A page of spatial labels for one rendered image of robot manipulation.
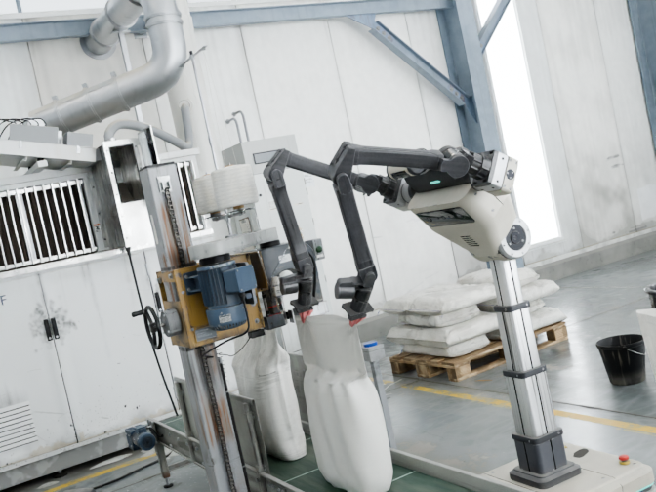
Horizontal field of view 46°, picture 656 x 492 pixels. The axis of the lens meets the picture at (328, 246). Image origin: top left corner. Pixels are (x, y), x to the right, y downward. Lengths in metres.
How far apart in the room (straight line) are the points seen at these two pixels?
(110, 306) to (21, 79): 2.35
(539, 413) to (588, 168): 7.47
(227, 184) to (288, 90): 5.06
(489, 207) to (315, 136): 5.36
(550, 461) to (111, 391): 3.54
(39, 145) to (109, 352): 1.53
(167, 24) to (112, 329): 2.17
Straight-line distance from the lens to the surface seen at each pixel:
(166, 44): 5.64
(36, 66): 7.30
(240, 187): 2.99
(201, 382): 3.20
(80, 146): 5.50
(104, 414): 5.87
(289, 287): 3.02
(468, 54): 8.89
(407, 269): 8.46
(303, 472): 3.43
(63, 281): 5.75
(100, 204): 5.80
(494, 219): 2.82
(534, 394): 3.11
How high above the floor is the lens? 1.47
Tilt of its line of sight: 3 degrees down
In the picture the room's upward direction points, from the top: 12 degrees counter-clockwise
